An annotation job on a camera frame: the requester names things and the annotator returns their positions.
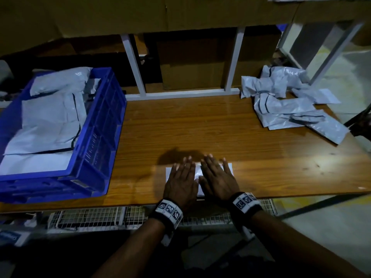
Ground white metal shelf leg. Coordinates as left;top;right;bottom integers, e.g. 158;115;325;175
121;33;147;96
309;20;365;85
224;26;246;92

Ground wooden table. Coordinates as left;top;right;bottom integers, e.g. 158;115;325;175
0;92;371;213

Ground white wire rack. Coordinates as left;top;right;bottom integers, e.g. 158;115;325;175
46;198;279;232

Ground blue plastic crate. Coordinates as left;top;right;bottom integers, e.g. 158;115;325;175
0;67;127;204

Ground white packet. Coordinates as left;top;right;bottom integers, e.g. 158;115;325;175
165;162;234;197

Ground person's right forearm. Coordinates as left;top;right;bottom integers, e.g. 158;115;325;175
252;210;366;278

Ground person's left forearm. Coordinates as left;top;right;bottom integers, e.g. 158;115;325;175
93;217;169;278

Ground packed white bags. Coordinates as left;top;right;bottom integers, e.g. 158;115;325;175
0;66;102;176

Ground person's right hand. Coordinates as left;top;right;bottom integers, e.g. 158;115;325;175
198;153;241;207

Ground pile of grey mailer bags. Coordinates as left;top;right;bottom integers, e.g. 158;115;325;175
240;64;350;146

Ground person's left hand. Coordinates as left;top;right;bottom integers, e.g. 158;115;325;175
163;156;199;212

